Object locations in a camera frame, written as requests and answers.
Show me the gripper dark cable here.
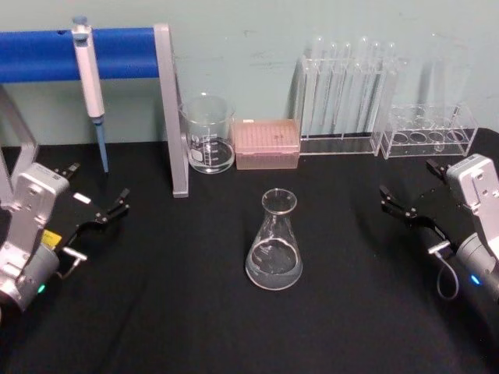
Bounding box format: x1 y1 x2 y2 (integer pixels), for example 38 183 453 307
57 246 89 280
427 241 462 301

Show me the right gripper dark cable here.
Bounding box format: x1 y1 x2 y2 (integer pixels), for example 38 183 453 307
427 241 462 301

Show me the white pipette with blue tip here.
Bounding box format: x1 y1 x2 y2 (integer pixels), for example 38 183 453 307
71 14 111 175

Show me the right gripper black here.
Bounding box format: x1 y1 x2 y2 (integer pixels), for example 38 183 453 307
379 157 475 266

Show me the black table cloth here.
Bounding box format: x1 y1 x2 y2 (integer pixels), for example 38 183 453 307
0 126 499 374

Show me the wide clear glass tube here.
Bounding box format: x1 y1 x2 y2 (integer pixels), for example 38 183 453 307
425 32 451 119

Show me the left gripper dark cable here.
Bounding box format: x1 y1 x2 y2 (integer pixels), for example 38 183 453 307
57 246 89 280

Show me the clear glass beaker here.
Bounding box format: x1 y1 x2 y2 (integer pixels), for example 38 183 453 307
178 92 237 175

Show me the pipette stand with blue bar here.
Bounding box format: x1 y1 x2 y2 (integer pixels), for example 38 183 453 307
0 23 191 200

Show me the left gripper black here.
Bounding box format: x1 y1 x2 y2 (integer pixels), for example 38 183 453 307
41 161 131 252

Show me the clear glass conical flask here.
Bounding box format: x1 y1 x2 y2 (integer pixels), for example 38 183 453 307
244 187 304 291

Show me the clear glass test tube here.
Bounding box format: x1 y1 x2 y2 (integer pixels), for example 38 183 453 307
313 34 326 126
370 40 383 122
340 41 352 125
384 41 398 118
327 41 339 126
357 35 370 125

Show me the low clear rack with holes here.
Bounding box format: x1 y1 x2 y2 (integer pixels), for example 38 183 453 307
378 102 480 161

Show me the tall clear test tube rack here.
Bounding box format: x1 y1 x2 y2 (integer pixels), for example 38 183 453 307
296 53 399 157

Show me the pink pipette tip box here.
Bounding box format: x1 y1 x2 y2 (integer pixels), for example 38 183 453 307
230 118 302 171

